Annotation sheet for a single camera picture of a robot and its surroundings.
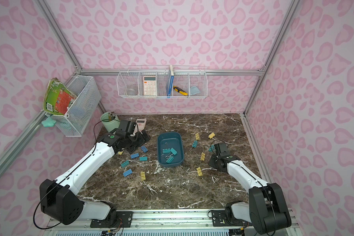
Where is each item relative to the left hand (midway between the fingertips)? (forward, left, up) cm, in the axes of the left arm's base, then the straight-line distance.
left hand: (145, 137), depth 82 cm
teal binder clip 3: (+6, -41, -19) cm, 46 cm away
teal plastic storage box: (+11, -9, -19) cm, 24 cm away
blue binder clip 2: (-13, +13, -19) cm, 26 cm away
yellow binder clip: (+14, -31, -18) cm, 38 cm away
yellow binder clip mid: (-2, -34, -18) cm, 38 cm away
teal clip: (-5, -12, -18) cm, 22 cm away
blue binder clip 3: (-2, +11, -18) cm, 21 cm away
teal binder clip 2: (-6, +14, -19) cm, 24 cm away
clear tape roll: (+30, +12, +8) cm, 34 cm away
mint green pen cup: (+18, +27, -5) cm, 33 cm away
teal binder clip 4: (+2, -14, -18) cm, 23 cm away
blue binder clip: (+3, +5, -18) cm, 19 cm away
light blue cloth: (+36, -29, +5) cm, 46 cm away
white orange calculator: (+32, 0, +12) cm, 34 cm away
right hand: (-6, -39, -15) cm, 42 cm away
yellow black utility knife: (+32, -20, +7) cm, 38 cm away
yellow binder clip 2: (+15, -42, -19) cm, 48 cm away
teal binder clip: (-2, +5, -20) cm, 21 cm away
